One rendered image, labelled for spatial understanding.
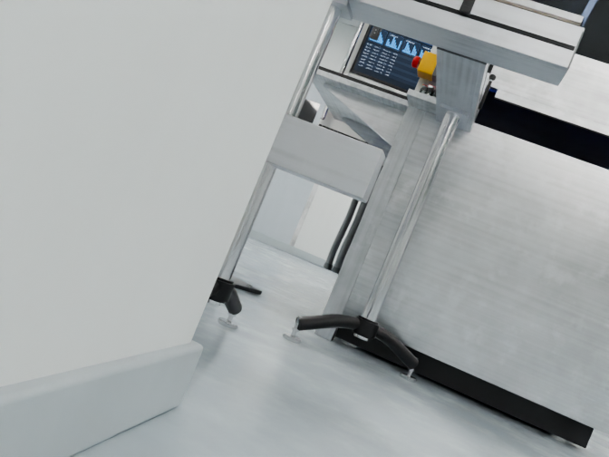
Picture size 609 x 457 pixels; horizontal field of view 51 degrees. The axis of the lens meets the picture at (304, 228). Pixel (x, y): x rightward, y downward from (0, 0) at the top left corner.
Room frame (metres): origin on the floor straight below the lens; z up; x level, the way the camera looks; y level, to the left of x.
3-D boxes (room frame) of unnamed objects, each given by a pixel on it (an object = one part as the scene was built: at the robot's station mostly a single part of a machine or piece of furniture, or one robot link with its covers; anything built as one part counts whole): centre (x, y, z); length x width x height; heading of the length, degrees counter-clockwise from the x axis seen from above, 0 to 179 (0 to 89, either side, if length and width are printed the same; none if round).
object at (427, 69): (2.17, -0.19, 1.00); 0.08 x 0.07 x 0.07; 78
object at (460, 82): (1.86, -0.26, 0.92); 0.69 x 0.15 x 0.16; 168
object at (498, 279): (3.13, -0.88, 0.44); 2.06 x 1.00 x 0.88; 168
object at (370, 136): (2.87, -0.14, 0.80); 0.34 x 0.03 x 0.13; 78
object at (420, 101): (2.15, -0.22, 0.87); 0.14 x 0.13 x 0.02; 78
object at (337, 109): (2.62, -0.09, 0.87); 0.70 x 0.48 x 0.02; 168
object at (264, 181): (1.52, 0.14, 0.46); 0.09 x 0.09 x 0.77; 78
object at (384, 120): (2.38, -0.03, 0.80); 0.34 x 0.03 x 0.13; 78
